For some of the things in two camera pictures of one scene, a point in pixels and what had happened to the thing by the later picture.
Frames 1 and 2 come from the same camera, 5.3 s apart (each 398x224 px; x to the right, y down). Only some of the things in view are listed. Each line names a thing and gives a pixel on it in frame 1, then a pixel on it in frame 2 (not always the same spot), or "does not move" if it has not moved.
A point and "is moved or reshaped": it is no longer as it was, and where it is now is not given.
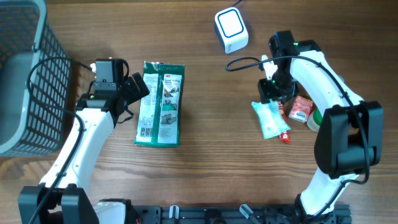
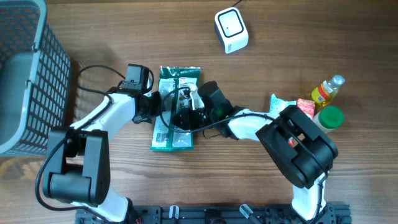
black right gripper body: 280,86 to 198,117
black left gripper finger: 143,90 to 152,104
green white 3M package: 159,110 is moved or reshaped
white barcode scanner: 231,30 does not move
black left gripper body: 129,89 to 142,116
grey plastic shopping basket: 27,129 does not move
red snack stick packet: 284,137 is moved or reshaped
